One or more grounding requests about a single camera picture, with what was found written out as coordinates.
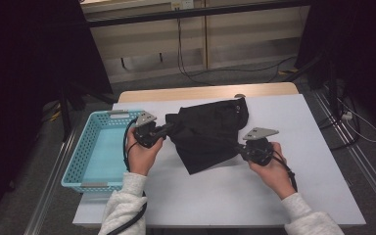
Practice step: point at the black horizontal metal bar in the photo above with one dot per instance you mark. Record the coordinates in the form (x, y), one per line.
(192, 13)

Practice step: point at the light blue plastic basket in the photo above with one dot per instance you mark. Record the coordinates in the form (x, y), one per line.
(78, 156)

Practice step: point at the white wall socket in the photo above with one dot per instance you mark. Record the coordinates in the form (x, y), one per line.
(182, 4)

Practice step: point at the white power strip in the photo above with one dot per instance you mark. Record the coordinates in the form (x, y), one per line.
(346, 115)

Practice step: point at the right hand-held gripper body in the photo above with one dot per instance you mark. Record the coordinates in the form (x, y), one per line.
(258, 150)

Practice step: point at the person's left hand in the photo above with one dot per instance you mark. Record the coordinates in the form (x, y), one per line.
(140, 160)

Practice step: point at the white table cover board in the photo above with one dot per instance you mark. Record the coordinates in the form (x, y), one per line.
(290, 104)

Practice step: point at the aluminium floor rail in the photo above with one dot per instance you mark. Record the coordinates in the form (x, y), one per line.
(50, 186)
(367, 166)

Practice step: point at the black curtain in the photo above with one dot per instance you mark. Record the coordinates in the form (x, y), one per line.
(365, 49)
(19, 81)

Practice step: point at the person's right hand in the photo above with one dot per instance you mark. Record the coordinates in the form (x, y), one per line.
(277, 176)

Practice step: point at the yellow strip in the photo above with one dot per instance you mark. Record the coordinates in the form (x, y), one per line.
(289, 70)
(56, 114)

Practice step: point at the black metal stand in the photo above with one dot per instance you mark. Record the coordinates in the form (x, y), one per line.
(332, 88)
(66, 120)

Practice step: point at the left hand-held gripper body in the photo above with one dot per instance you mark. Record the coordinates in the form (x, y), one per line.
(147, 133)

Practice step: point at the black pants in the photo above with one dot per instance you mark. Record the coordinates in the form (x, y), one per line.
(205, 137)

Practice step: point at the light wooden table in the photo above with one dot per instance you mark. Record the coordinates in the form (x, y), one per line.
(209, 91)

